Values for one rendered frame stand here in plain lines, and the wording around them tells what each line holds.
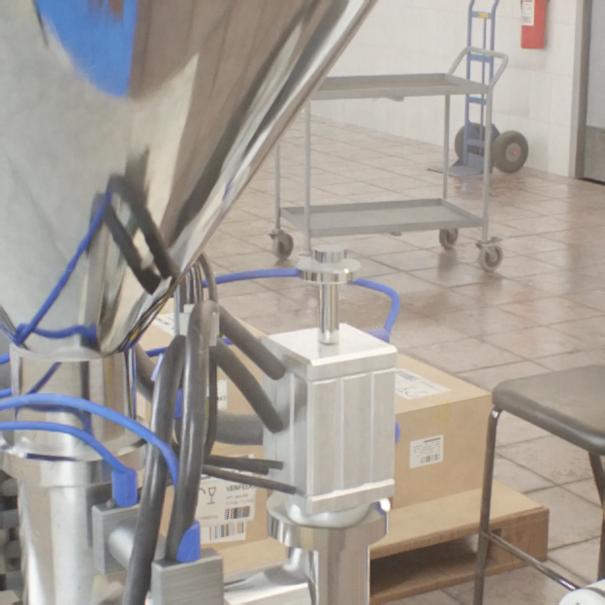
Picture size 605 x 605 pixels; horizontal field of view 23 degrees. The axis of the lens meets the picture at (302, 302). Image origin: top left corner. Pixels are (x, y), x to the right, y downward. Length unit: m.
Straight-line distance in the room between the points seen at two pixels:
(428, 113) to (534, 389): 7.24
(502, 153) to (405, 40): 1.68
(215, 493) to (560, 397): 0.85
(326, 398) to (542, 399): 2.44
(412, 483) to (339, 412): 3.07
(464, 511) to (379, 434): 3.05
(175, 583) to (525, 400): 2.55
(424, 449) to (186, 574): 3.17
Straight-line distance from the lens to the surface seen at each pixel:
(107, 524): 0.61
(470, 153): 9.37
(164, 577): 0.56
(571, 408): 3.04
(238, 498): 3.48
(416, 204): 7.06
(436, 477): 3.78
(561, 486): 4.32
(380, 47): 10.77
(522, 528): 3.76
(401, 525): 3.64
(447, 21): 10.07
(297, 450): 0.67
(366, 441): 0.68
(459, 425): 3.77
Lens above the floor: 1.60
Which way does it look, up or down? 15 degrees down
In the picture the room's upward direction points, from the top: straight up
